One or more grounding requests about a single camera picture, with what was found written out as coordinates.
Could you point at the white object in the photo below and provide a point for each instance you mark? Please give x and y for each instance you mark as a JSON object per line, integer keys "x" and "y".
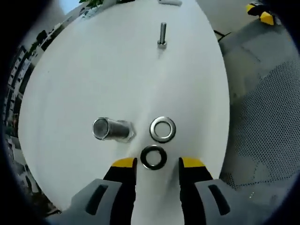
{"x": 170, "y": 2}

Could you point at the large threaded steel stud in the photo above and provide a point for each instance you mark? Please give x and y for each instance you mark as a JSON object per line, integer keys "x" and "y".
{"x": 117, "y": 131}

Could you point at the small threaded steel stud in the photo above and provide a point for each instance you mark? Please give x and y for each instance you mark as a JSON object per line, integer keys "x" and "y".
{"x": 162, "y": 35}

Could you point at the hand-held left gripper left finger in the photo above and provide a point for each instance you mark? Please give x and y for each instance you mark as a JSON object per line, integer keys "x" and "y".
{"x": 117, "y": 187}

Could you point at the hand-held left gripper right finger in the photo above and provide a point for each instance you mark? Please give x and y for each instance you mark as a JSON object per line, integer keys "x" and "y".
{"x": 199, "y": 187}

